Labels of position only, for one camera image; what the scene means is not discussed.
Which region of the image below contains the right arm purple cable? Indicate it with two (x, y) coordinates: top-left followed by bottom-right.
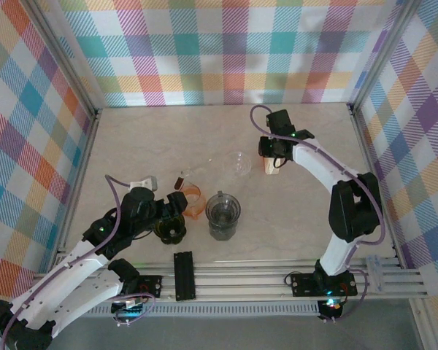
(250, 104), (385, 273)

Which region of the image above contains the black rail bracket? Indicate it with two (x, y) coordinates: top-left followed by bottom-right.
(173, 251), (197, 302)

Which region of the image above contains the short purple cable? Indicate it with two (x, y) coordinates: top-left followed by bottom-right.
(323, 268), (369, 324)
(112, 292), (157, 328)

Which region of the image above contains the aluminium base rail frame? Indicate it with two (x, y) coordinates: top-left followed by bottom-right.
(32, 254), (426, 303)

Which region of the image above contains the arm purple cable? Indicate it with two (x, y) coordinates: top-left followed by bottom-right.
(250, 104), (385, 273)
(0, 174), (132, 350)

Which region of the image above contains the clear acrylic block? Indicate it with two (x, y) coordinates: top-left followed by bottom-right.
(364, 256), (385, 292)

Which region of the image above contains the grey coffee dripper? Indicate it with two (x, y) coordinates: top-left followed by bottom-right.
(205, 190), (242, 230)

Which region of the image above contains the controller board with LED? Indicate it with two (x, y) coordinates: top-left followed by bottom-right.
(316, 297), (343, 321)
(111, 297), (147, 319)

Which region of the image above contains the clear coffee dripper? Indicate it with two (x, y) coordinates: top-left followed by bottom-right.
(221, 150), (253, 179)

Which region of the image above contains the smoky grey glass server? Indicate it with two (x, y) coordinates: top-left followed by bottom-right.
(207, 218), (239, 242)

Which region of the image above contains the orange transparent cup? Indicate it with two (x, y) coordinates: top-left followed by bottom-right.
(177, 183), (208, 220)

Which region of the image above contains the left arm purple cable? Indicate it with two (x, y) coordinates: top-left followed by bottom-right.
(0, 174), (132, 350)

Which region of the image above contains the aluminium side rail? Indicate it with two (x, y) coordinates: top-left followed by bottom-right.
(347, 104), (405, 260)
(53, 107), (102, 263)

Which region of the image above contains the grey slotted cable duct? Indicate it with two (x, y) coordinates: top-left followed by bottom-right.
(83, 302), (322, 319)

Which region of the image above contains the aluminium corner post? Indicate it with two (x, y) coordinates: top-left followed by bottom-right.
(27, 0), (101, 121)
(347, 0), (423, 112)

